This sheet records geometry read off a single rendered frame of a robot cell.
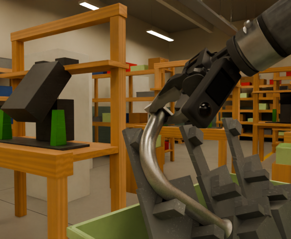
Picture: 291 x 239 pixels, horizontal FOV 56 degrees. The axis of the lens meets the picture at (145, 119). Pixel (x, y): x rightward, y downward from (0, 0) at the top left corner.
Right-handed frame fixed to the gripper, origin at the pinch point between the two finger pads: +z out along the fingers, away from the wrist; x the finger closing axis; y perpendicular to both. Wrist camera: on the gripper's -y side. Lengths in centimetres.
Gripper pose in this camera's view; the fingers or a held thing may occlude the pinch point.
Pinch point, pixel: (159, 116)
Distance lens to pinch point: 55.5
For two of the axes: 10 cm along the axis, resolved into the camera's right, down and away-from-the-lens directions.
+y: 2.8, -6.4, 7.2
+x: -7.2, -6.4, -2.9
